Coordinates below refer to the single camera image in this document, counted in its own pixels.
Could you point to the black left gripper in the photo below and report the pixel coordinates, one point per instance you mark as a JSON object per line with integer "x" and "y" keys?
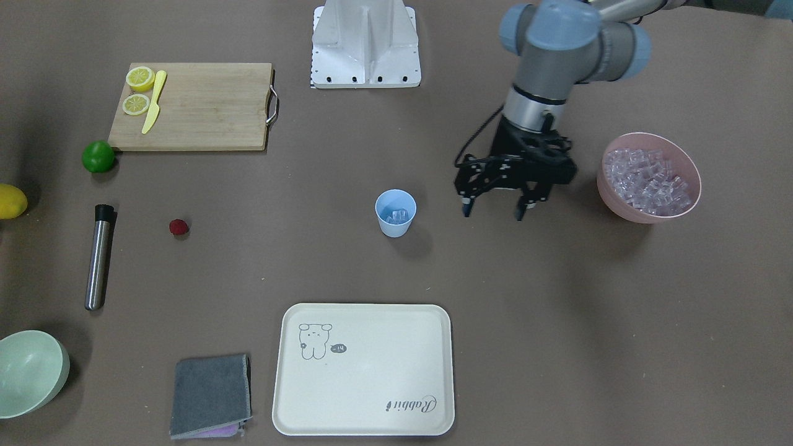
{"x": 505, "y": 146}

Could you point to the red strawberry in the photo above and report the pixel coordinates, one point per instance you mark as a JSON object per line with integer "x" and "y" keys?
{"x": 178, "y": 227}

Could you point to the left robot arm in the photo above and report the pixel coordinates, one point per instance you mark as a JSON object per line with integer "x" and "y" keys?
{"x": 561, "y": 44}

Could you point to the light blue plastic cup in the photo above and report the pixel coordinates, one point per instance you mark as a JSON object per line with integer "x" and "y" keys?
{"x": 395, "y": 210}

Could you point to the pink bowl of ice cubes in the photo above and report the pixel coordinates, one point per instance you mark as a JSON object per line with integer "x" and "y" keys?
{"x": 645, "y": 178}

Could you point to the cream rabbit tray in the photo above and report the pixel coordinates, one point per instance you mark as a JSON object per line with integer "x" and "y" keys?
{"x": 364, "y": 370}

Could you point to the grey folded cloth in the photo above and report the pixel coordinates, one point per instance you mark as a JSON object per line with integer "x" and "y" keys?
{"x": 211, "y": 398}

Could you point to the yellow plastic knife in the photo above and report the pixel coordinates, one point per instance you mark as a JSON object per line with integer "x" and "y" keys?
{"x": 154, "y": 108}

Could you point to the lemon slice lower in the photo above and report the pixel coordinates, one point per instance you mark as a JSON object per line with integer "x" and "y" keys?
{"x": 136, "y": 104}

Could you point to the lemon slice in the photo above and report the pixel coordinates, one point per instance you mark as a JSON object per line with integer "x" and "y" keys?
{"x": 140, "y": 79}
{"x": 136, "y": 104}

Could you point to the lemon slice upper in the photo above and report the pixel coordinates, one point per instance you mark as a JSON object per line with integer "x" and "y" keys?
{"x": 140, "y": 79}

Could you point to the steel muddler black tip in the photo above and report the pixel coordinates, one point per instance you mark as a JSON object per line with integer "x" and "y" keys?
{"x": 100, "y": 257}

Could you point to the green lime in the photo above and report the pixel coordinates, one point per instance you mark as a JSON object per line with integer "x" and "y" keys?
{"x": 98, "y": 157}

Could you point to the yellow lemon near lime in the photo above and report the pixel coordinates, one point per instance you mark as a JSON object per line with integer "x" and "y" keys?
{"x": 13, "y": 201}

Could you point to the mint green bowl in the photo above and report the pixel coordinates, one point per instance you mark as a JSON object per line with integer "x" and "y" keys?
{"x": 34, "y": 368}

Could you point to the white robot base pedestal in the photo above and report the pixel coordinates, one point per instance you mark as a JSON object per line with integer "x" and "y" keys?
{"x": 365, "y": 45}

